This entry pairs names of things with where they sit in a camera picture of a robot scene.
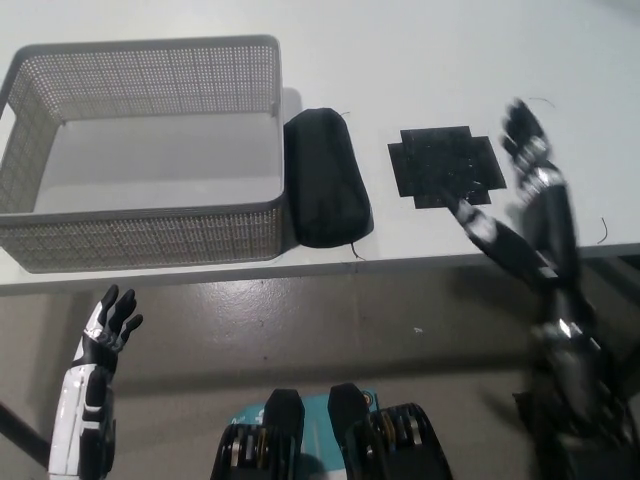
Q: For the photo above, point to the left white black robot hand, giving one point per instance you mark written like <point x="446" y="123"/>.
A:
<point x="80" y="400"/>

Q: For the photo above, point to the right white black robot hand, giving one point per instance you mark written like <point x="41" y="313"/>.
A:
<point x="555" y="240"/>

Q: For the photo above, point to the black metal table leg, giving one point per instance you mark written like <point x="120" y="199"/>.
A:
<point x="22" y="430"/>

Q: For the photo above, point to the black tape cross patch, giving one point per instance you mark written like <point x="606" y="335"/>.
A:
<point x="440" y="155"/>

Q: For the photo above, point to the grey perforated plastic basket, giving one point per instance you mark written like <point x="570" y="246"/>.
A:
<point x="150" y="232"/>

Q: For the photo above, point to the robot body black teal blocks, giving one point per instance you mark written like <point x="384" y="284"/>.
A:
<point x="287" y="430"/>

